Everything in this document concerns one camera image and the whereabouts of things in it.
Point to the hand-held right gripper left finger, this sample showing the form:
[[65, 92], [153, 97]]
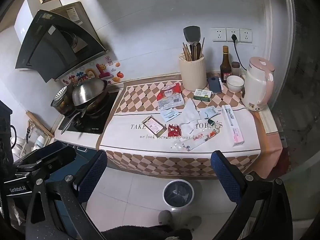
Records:
[[92, 175]]

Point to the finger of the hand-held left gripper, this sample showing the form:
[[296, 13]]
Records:
[[53, 155]]

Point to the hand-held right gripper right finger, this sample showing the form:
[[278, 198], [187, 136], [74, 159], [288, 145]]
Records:
[[223, 175]]

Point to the white round trash bin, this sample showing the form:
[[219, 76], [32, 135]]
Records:
[[178, 193]]

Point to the white tissue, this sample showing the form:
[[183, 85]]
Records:
[[190, 116]]

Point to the green white medicine box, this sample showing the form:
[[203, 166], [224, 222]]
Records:
[[203, 95]]

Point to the red white sugar bag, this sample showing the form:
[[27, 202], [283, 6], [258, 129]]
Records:
[[171, 96]]

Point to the wooden rolling pin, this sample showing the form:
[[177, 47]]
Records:
[[40, 123]]

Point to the clear printed plastic wrapper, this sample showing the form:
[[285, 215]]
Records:
[[200, 140]]

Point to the white pink toothpaste box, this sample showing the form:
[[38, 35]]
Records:
[[232, 125]]

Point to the grey slipper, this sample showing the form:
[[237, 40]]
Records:
[[192, 222], [165, 217]]

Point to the black induction cooktop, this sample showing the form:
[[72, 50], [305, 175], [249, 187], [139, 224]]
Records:
[[107, 115]]

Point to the small red sachet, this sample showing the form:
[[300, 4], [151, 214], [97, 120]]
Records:
[[174, 131]]

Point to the steel wok lid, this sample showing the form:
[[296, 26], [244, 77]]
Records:
[[88, 91]]

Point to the white blue sachet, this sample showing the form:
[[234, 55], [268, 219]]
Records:
[[170, 115]]

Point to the person's dark fuzzy clothing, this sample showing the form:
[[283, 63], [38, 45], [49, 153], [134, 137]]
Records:
[[150, 233]]

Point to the blue smartphone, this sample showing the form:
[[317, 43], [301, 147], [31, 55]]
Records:
[[214, 85]]

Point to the white ceramic bowl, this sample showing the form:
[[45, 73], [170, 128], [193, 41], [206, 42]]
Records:
[[235, 83]]

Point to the pink white electric kettle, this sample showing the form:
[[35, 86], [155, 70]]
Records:
[[255, 85]]

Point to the cream ribbed utensil holder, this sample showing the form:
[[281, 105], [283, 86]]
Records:
[[192, 73]]

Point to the small brown lidded jar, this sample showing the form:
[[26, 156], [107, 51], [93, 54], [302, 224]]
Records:
[[235, 68]]

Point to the dark sauce bottle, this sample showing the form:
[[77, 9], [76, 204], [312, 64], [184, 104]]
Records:
[[225, 67]]

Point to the black range hood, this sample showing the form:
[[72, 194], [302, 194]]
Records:
[[50, 47]]

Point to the glass sliding door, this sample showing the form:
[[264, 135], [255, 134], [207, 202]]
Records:
[[300, 80]]

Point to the bundle of wooden chopsticks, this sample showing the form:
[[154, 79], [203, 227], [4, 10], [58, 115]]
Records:
[[187, 52]]

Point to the black spatula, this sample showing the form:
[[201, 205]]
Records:
[[191, 36]]

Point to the colourful wall stickers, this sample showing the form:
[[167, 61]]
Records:
[[100, 72]]

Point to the white wall socket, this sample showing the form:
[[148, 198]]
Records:
[[228, 31], [246, 35], [220, 35]]

